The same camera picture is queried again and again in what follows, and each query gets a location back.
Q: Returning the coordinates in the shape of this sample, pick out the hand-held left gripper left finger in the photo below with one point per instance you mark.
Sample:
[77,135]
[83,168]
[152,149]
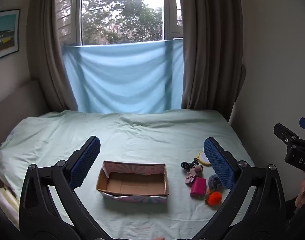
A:
[85,162]

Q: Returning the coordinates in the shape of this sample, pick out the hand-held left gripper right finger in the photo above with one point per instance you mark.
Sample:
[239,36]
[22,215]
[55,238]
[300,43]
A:
[218,165]

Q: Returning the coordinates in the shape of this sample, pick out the grey fluffy scrunchie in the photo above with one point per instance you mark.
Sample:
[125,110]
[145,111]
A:
[214,181]

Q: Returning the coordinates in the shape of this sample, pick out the black scrunchie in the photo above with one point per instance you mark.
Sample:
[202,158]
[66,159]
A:
[193,161]

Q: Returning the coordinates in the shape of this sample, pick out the pink fabric sock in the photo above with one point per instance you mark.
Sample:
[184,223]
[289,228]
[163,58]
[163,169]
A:
[192,173]

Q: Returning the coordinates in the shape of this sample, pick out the orange fluffy pompom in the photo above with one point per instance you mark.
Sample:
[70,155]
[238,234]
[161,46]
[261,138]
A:
[214,199]

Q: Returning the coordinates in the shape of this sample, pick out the cardboard box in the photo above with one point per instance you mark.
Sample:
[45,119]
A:
[135,183]

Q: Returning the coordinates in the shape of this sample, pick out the person's right hand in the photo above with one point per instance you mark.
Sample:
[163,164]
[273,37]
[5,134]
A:
[302,192]

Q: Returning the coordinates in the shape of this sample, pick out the round yellow-rimmed mirror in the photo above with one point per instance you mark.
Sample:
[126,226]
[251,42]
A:
[202,158]

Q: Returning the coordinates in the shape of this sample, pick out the magenta pouch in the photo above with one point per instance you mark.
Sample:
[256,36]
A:
[198,187]

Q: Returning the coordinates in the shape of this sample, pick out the beige upholstered headboard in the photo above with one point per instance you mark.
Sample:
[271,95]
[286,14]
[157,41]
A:
[15,105]

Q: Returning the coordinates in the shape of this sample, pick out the light blue hanging cloth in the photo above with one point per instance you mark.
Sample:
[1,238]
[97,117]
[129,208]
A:
[122,77]

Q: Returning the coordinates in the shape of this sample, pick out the window with shutters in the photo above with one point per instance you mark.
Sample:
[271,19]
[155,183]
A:
[122,12]

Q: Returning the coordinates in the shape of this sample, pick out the framed wall picture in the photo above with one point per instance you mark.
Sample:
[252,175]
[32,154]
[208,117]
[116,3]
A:
[5,35]

